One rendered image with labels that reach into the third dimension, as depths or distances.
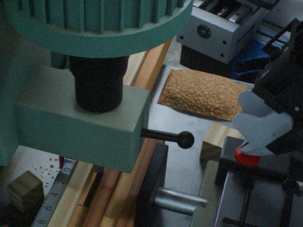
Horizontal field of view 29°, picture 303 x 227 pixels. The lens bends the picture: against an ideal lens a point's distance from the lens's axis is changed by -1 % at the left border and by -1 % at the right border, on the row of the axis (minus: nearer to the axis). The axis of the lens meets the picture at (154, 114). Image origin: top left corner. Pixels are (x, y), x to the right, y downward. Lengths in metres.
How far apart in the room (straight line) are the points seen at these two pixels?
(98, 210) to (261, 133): 0.21
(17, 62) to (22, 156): 0.34
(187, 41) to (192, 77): 0.45
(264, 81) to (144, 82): 0.34
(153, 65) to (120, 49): 0.41
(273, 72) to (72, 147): 0.24
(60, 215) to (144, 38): 0.28
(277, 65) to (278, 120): 0.07
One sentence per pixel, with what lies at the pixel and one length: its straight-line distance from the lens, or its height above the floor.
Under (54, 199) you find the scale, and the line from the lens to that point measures 0.70.
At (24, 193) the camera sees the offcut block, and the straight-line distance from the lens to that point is 0.86.
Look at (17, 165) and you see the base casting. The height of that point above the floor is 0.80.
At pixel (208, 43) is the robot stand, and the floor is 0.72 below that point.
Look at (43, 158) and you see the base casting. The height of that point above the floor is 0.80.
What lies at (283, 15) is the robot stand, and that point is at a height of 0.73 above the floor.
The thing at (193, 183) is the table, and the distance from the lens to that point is 0.79.
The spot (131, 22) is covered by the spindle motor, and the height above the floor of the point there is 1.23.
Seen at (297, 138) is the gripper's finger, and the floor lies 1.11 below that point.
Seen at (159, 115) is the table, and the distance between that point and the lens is 0.87.
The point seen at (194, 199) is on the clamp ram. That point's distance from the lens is 0.70.
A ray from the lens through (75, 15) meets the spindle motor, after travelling 0.47.
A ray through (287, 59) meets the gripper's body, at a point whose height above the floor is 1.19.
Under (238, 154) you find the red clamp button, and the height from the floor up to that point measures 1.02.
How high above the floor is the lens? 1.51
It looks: 45 degrees down
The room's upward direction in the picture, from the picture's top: 5 degrees clockwise
